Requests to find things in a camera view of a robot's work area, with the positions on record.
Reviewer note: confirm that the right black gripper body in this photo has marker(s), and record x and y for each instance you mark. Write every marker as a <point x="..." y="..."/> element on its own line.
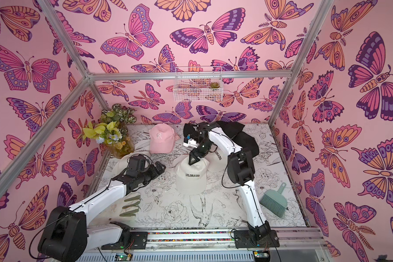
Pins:
<point x="200" y="150"/>

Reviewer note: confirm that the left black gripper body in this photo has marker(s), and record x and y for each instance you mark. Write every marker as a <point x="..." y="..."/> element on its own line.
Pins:
<point x="149" y="174"/>

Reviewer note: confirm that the pink cap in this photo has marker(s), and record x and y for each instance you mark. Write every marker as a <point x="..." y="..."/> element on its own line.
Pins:
<point x="162" y="139"/>

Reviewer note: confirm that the black cap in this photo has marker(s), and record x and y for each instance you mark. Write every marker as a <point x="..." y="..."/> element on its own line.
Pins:
<point x="231" y="129"/>
<point x="191" y="131"/>
<point x="246" y="141"/>

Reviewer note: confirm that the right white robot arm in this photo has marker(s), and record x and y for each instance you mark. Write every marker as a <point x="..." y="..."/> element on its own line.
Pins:
<point x="240" y="149"/>

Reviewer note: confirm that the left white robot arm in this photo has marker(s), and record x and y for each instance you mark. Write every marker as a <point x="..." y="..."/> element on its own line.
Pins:
<point x="68" y="234"/>

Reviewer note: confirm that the black cap back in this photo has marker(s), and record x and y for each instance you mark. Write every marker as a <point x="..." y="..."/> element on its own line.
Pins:
<point x="231" y="129"/>

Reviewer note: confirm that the small green succulent plant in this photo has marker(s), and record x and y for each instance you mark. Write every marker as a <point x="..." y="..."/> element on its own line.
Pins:
<point x="214" y="85"/>

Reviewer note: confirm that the amber vase with flowers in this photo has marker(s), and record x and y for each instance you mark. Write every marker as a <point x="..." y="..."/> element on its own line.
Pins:
<point x="111" y="130"/>

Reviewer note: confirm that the green dustpan brush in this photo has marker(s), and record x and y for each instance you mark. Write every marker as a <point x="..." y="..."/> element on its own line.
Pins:
<point x="274" y="201"/>

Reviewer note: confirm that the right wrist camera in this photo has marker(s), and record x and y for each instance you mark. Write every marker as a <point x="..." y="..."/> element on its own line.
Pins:
<point x="190" y="142"/>

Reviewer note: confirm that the white wire basket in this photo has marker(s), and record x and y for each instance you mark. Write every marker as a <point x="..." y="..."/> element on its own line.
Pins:
<point x="192" y="84"/>

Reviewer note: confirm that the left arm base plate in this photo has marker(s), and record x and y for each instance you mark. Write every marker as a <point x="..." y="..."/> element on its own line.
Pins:
<point x="136" y="240"/>

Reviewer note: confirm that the aluminium front rail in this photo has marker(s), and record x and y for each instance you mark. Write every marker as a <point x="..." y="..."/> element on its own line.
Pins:
<point x="213" y="239"/>

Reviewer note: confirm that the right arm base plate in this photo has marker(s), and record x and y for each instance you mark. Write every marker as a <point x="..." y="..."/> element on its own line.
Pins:
<point x="258" y="236"/>

